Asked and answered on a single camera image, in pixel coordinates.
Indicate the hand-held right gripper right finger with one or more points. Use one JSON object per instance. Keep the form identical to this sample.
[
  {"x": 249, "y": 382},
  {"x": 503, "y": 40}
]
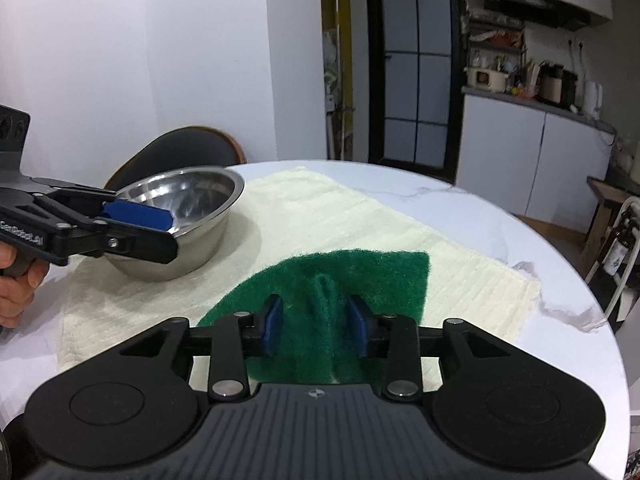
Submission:
[{"x": 358, "y": 327}]

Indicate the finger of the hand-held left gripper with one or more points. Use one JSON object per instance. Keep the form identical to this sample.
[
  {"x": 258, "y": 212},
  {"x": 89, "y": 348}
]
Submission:
[
  {"x": 140, "y": 246},
  {"x": 137, "y": 215}
]

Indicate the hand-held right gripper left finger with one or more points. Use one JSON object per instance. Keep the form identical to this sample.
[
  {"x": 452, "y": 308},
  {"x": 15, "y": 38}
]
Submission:
[{"x": 272, "y": 326}]

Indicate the green scouring pad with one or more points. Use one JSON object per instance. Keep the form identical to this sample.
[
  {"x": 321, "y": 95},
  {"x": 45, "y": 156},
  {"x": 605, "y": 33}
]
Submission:
[{"x": 380, "y": 280}]

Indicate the stainless steel bowl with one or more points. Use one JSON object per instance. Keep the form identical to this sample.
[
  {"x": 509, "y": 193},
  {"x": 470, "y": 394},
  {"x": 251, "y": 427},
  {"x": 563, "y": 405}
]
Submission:
[{"x": 200, "y": 200}]

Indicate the person's left hand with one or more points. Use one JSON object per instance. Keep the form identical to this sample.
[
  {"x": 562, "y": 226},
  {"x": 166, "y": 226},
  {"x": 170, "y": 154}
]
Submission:
[{"x": 20, "y": 295}]

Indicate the black chair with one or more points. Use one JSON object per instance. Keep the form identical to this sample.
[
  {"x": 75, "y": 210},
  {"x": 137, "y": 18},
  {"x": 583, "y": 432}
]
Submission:
[{"x": 175, "y": 152}]

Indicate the cream towel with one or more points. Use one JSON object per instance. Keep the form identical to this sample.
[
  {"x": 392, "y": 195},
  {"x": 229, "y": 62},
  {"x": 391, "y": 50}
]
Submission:
[{"x": 310, "y": 215}]

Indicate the white base cabinet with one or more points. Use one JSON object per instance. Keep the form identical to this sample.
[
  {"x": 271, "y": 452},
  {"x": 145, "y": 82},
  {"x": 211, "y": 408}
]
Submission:
[{"x": 525, "y": 160}]

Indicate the dark glass bottle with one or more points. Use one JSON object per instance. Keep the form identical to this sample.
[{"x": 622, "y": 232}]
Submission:
[{"x": 617, "y": 252}]

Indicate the black framed glass door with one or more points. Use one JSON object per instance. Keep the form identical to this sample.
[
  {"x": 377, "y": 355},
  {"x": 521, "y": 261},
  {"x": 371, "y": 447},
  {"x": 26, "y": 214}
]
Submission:
[{"x": 415, "y": 60}]

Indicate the white rice cooker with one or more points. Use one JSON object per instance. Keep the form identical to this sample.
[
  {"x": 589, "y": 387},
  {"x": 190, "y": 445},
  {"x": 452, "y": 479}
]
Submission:
[{"x": 486, "y": 79}]

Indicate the wooden side table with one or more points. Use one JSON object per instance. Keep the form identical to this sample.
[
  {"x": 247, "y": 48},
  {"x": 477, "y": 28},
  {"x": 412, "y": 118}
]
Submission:
[{"x": 602, "y": 190}]

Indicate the black kitchen appliance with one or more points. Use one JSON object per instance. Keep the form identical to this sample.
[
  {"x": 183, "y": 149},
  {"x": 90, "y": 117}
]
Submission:
[{"x": 556, "y": 84}]

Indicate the metal kitchen rack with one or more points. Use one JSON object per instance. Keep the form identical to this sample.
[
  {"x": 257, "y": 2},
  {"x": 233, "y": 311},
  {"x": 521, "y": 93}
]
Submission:
[{"x": 495, "y": 40}]

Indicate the white electric kettle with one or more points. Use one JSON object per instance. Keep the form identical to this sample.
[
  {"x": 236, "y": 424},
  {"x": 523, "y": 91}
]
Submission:
[{"x": 593, "y": 99}]

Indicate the black range hood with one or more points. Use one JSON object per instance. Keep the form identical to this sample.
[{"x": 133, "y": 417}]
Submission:
[{"x": 535, "y": 7}]

